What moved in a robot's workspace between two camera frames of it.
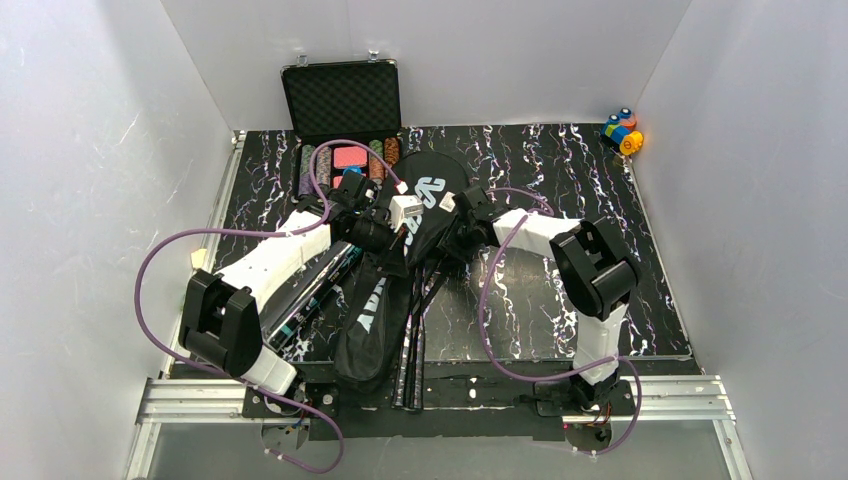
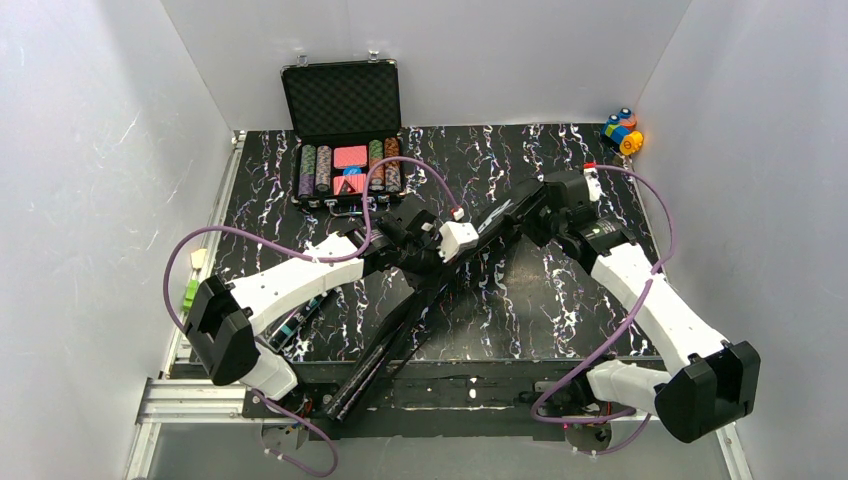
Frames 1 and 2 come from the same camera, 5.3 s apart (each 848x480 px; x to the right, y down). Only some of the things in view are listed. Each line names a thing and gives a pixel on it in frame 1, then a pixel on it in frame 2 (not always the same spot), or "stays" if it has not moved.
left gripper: x=391 y=240 -> x=428 y=245
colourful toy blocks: x=618 y=132 stays
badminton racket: x=408 y=383 -> x=383 y=354
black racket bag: x=424 y=188 -> x=398 y=329
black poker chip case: x=346 y=120 stays
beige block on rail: x=198 y=258 stays
